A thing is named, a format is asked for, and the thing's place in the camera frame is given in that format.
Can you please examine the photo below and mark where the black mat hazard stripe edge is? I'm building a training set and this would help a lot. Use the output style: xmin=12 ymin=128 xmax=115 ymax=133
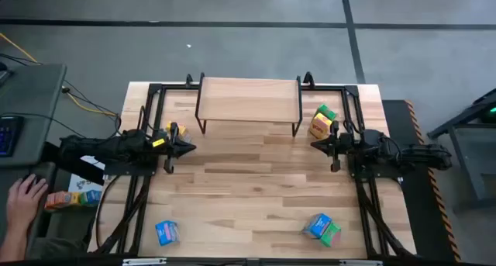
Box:
xmin=381 ymin=98 xmax=463 ymax=264

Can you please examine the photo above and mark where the person's forearm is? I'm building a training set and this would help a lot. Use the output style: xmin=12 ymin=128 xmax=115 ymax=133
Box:
xmin=0 ymin=219 xmax=31 ymax=264

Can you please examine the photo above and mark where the white paper sheet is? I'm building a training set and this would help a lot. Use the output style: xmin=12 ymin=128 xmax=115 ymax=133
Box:
xmin=67 ymin=155 xmax=106 ymax=193

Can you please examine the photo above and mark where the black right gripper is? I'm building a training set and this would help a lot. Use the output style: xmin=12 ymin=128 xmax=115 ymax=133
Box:
xmin=310 ymin=119 xmax=355 ymax=174

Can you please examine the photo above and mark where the green and blue box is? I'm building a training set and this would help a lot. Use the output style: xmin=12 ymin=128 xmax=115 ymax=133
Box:
xmin=79 ymin=189 xmax=103 ymax=208

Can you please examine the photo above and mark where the dark flat device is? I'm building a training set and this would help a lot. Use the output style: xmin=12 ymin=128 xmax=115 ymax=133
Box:
xmin=0 ymin=60 xmax=13 ymax=87

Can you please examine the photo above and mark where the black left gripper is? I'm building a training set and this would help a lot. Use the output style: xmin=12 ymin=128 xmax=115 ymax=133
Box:
xmin=153 ymin=121 xmax=197 ymax=174

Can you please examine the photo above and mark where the person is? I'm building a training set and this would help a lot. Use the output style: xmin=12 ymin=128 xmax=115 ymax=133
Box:
xmin=26 ymin=207 xmax=91 ymax=261

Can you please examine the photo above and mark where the black desk bar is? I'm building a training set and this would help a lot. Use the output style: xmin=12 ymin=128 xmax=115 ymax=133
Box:
xmin=40 ymin=141 xmax=106 ymax=186

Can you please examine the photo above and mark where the blue cereal box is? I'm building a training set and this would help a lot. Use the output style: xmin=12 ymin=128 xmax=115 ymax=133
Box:
xmin=154 ymin=219 xmax=181 ymax=247
xmin=301 ymin=212 xmax=333 ymax=240

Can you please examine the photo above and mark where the green cereal box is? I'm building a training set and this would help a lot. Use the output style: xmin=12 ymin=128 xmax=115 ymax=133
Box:
xmin=315 ymin=104 xmax=338 ymax=122
xmin=319 ymin=221 xmax=343 ymax=248

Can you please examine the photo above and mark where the black keyboard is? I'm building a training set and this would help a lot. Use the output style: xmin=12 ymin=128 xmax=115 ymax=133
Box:
xmin=0 ymin=115 xmax=25 ymax=158

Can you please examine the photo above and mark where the yellow cable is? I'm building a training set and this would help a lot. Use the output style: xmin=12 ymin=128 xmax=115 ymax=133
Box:
xmin=0 ymin=32 xmax=118 ymax=118

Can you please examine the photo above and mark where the black metal table frame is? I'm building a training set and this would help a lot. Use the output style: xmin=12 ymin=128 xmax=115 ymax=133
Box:
xmin=91 ymin=71 xmax=418 ymax=260

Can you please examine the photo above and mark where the silver metal bracket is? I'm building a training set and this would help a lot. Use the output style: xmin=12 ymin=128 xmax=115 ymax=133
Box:
xmin=339 ymin=260 xmax=384 ymax=266
xmin=122 ymin=257 xmax=167 ymax=266

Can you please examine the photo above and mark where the thin black cable with plug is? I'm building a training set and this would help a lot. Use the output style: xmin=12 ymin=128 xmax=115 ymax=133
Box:
xmin=60 ymin=78 xmax=123 ymax=137

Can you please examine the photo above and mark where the wooden shelf riser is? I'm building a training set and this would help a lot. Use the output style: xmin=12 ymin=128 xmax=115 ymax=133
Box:
xmin=194 ymin=72 xmax=304 ymax=138

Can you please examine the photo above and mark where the orange box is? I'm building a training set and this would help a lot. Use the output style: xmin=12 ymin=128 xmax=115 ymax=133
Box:
xmin=44 ymin=191 xmax=81 ymax=211

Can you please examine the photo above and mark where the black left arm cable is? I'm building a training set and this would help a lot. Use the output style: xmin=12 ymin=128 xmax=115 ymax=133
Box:
xmin=136 ymin=105 xmax=157 ymax=134

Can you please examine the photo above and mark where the person's hand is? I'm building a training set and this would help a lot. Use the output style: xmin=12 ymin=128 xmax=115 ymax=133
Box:
xmin=6 ymin=174 xmax=50 ymax=231

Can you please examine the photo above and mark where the grey desk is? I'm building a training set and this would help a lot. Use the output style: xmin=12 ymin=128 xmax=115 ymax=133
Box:
xmin=0 ymin=63 xmax=67 ymax=261

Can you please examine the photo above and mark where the grey metal stand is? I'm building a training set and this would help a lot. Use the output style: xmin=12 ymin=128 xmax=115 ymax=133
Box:
xmin=426 ymin=86 xmax=496 ymax=215

